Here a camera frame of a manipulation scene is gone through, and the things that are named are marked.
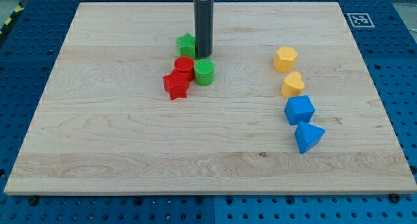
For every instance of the green star block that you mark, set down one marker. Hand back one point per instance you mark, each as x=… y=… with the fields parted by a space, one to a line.
x=186 y=45

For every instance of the blue cube block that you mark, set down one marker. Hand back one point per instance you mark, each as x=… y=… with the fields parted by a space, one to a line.
x=299 y=109

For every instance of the white fiducial marker tag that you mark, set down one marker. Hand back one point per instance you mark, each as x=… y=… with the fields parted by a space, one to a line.
x=360 y=20

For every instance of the green cylinder block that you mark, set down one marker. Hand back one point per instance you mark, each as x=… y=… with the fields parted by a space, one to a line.
x=204 y=72

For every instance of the yellow heart block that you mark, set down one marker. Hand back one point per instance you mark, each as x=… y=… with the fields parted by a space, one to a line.
x=293 y=85

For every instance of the red star block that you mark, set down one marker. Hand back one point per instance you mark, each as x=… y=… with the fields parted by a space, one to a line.
x=176 y=84

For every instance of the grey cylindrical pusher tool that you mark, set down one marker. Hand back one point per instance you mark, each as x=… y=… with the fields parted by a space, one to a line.
x=203 y=21

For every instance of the red cylinder block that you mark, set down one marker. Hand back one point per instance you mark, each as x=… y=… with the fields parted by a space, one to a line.
x=185 y=65

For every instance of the yellow hexagon block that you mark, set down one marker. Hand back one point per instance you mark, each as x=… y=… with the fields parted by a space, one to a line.
x=285 y=59

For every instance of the wooden board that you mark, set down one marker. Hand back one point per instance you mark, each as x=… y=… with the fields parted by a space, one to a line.
x=106 y=126

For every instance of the blue triangle block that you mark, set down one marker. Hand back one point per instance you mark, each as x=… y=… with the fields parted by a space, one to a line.
x=307 y=136

